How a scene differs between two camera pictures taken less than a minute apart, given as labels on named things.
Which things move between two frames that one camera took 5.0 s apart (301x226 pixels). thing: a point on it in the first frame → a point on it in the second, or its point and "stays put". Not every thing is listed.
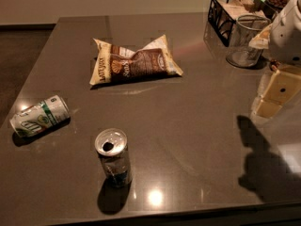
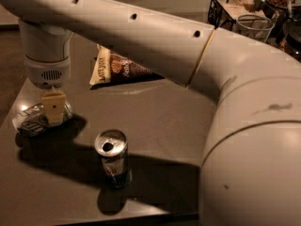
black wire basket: [225, 9] stays put
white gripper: [287, 40] → [49, 73]
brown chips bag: [117, 63] stays put
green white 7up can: [39, 117] stays put
